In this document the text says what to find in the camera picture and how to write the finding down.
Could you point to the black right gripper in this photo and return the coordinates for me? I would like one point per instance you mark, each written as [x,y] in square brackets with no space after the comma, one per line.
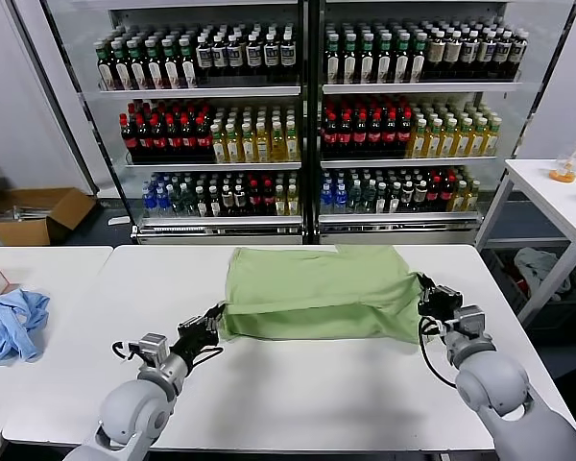
[441,301]

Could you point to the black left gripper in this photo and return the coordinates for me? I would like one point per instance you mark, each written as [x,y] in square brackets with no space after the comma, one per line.
[194,338]

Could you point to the green polo shirt red print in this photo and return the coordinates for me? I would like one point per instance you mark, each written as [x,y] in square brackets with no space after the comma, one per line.
[317,288]

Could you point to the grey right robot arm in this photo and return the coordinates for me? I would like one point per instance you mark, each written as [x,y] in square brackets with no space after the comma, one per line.
[494,384]

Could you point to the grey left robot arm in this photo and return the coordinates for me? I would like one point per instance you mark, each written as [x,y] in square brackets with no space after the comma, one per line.
[129,413]

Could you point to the white beverage display cabinet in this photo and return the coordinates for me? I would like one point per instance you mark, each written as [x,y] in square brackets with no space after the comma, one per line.
[221,235]
[398,234]

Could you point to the white cabinet shelf board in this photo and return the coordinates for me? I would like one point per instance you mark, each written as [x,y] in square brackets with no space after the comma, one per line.
[413,88]
[398,218]
[197,92]
[221,221]

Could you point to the grey plastic laundry basket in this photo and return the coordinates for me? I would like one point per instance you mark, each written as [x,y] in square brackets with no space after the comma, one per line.
[499,269]

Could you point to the red cloth item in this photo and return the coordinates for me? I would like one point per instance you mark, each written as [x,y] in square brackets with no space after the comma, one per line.
[517,283]

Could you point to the small dark tea bottle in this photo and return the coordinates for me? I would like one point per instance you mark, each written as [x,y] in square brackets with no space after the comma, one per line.
[214,202]
[227,201]
[420,197]
[407,198]
[240,201]
[200,202]

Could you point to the small white labelled drink bottle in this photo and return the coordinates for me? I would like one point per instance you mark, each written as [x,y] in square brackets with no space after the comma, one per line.
[394,199]
[380,200]

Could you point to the small cola bottle red cap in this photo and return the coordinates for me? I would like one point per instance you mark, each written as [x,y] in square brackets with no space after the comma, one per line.
[432,194]
[268,199]
[446,194]
[254,199]

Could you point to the small pale yellow drink bottle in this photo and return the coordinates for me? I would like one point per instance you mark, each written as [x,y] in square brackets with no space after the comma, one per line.
[292,201]
[459,197]
[472,196]
[280,201]

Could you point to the small clear green water bottle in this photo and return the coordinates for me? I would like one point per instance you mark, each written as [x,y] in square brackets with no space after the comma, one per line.
[175,201]
[367,198]
[354,199]
[187,201]

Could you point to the crumpled white cloth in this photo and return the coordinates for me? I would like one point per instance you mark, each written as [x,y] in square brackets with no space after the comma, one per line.
[533,264]

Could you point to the small blue water bottle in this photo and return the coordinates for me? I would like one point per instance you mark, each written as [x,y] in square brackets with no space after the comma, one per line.
[327,199]
[340,199]
[148,204]
[161,203]

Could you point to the white paper scrap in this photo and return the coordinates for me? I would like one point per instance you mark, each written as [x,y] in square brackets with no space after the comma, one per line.
[119,221]

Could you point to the white side table with legs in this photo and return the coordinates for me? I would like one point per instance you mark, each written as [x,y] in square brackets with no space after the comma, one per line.
[533,192]

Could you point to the yellow juice bottle white cap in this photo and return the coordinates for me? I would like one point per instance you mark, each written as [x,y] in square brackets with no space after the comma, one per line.
[435,140]
[279,144]
[418,141]
[248,145]
[233,146]
[493,138]
[479,138]
[263,145]
[464,139]
[449,140]
[219,146]
[293,143]

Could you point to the red capped cola bottle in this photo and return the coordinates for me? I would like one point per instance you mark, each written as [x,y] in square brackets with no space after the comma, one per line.
[128,139]
[144,139]
[346,137]
[159,139]
[376,137]
[405,136]
[391,136]
[174,139]
[330,137]
[189,139]
[361,137]
[204,139]

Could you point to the white adjoining table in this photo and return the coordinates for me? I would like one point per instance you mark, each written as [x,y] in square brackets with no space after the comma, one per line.
[62,274]

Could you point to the glass beaker orange liquid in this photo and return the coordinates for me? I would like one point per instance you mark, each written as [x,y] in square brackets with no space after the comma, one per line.
[562,176]

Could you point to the open cardboard box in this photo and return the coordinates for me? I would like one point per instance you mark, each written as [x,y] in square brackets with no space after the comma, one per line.
[69,206]

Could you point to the crumpled light blue shirt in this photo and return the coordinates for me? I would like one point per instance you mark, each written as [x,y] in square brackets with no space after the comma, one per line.
[9,322]

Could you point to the dark drink bottle green cap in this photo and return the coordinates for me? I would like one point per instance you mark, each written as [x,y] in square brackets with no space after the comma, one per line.
[418,58]
[171,65]
[137,66]
[385,59]
[105,67]
[402,59]
[121,67]
[332,60]
[367,60]
[350,60]
[187,65]
[154,66]

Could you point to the dark bottle beige label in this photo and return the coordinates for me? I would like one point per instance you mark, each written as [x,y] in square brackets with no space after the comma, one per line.
[453,54]
[436,54]

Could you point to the dark bottle blue white label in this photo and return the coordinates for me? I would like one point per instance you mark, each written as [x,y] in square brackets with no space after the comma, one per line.
[486,52]
[271,56]
[204,58]
[502,51]
[253,56]
[221,57]
[470,53]
[288,55]
[236,57]
[518,50]

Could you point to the black framed glass cabinet door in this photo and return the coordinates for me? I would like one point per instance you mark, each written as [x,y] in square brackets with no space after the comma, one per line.
[67,96]
[540,62]

